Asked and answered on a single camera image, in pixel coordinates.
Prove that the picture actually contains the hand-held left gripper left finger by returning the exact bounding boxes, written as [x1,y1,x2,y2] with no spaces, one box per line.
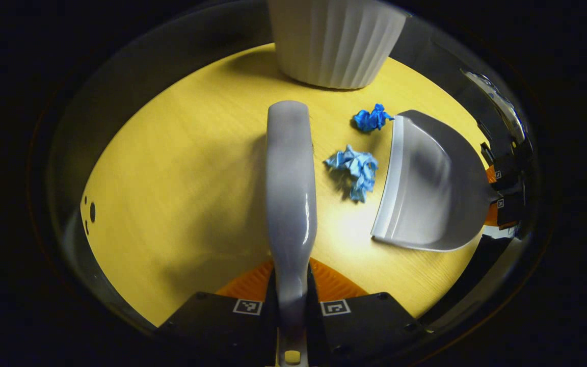
[157,260,280,367]

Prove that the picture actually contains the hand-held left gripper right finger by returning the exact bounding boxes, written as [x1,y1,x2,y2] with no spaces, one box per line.
[306,257,426,367]

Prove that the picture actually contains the small grey dustpan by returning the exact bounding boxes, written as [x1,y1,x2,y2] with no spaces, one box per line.
[371,110,498,252]

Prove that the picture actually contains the dark blue paper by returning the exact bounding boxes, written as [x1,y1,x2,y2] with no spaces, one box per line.
[353,103,395,133]

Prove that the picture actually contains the light blue paper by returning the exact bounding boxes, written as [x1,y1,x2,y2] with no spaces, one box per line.
[324,144,379,203]

